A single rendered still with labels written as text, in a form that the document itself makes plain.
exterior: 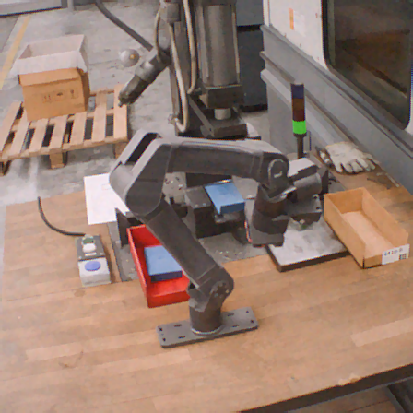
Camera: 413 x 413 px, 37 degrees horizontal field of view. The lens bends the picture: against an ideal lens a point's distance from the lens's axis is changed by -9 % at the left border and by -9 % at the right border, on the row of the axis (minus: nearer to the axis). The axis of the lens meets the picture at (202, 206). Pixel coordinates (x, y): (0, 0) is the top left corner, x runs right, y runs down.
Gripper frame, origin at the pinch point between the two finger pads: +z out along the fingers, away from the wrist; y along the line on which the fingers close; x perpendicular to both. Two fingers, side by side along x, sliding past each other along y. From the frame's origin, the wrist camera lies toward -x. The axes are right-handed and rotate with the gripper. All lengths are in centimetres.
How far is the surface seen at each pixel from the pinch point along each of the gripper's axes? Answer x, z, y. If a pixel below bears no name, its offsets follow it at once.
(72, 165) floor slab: 64, 225, 200
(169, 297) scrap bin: 19.2, 7.3, -7.1
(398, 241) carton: -35.5, 5.8, 0.7
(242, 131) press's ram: -0.2, -3.5, 27.6
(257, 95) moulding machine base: -68, 226, 256
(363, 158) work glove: -43, 29, 44
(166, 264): 18.6, 15.1, 5.4
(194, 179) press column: 8, 30, 39
